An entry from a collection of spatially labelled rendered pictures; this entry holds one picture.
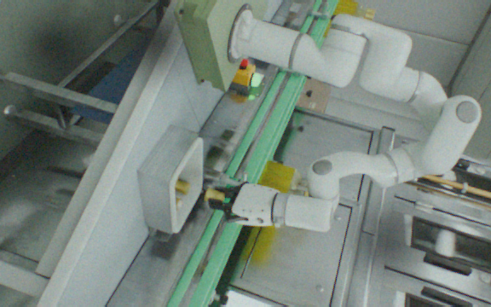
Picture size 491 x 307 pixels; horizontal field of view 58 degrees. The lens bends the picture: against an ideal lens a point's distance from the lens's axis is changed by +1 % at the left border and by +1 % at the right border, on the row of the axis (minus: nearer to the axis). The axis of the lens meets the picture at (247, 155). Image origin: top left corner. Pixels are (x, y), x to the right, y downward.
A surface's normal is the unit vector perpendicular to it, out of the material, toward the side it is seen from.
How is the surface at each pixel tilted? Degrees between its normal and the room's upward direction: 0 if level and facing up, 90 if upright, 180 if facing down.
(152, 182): 90
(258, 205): 103
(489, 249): 90
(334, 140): 90
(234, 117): 90
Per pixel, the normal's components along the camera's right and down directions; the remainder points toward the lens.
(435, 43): -0.33, 0.66
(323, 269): 0.07, -0.69
